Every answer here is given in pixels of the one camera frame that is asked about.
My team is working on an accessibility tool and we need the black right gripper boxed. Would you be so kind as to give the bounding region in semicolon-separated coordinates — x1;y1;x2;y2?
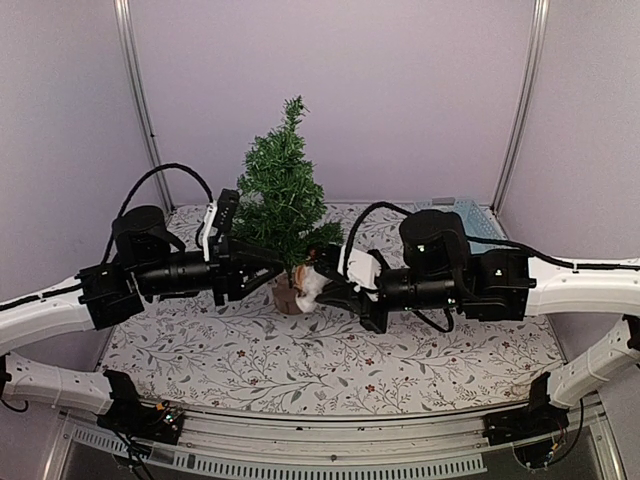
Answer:
314;255;462;335

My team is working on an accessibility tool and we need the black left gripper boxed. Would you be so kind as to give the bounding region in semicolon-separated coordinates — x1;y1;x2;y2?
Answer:
135;237;285;307

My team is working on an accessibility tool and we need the white cotton ornament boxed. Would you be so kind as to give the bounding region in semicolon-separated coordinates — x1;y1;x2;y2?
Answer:
294;250;330;313

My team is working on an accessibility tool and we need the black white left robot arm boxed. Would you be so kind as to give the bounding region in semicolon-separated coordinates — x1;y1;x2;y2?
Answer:
1;205;283;434

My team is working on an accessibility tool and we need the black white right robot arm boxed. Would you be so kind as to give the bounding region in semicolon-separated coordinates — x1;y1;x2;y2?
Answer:
309;209;639;436

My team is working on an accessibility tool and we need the wooden tree stump base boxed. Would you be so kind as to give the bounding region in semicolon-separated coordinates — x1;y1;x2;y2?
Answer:
272;273;302;315

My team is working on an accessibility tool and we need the small green christmas tree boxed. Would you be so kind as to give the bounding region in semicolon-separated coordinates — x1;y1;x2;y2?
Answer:
229;95;346;281

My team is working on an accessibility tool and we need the floral patterned table mat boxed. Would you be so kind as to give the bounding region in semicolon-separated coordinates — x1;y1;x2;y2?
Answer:
99;201;564;416

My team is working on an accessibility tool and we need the light blue plastic basket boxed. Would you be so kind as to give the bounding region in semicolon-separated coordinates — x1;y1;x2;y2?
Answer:
414;197;507;240

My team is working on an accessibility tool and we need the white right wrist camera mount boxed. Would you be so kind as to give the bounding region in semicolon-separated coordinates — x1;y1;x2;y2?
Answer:
337;245;382;302

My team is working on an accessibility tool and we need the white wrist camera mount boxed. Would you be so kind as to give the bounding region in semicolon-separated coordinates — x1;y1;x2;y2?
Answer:
337;245;382;302
195;189;240;262

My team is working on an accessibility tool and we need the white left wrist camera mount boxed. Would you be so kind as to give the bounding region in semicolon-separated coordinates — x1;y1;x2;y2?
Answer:
195;189;240;262

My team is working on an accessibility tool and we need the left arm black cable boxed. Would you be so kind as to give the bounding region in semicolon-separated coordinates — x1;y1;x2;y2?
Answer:
102;162;214;261

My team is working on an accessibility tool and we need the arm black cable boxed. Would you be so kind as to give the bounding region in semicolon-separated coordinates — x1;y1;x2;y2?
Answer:
339;201;576;334
102;162;214;261

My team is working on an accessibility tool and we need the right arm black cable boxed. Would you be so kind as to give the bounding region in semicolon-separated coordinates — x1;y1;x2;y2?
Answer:
339;201;576;334

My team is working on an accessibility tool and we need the front aluminium rail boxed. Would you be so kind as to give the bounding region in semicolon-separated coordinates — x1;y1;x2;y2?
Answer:
43;394;627;479

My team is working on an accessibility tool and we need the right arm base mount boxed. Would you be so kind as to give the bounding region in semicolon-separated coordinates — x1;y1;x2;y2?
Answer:
482;372;585;471

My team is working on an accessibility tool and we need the left aluminium corner post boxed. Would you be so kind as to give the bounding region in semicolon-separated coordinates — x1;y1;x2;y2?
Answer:
112;0;176;211

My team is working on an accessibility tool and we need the aluminium corner post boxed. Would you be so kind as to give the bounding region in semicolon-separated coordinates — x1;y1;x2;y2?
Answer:
112;0;176;211
491;0;550;216

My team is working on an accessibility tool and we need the right aluminium corner post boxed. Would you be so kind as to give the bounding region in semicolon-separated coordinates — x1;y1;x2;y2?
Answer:
491;0;550;216

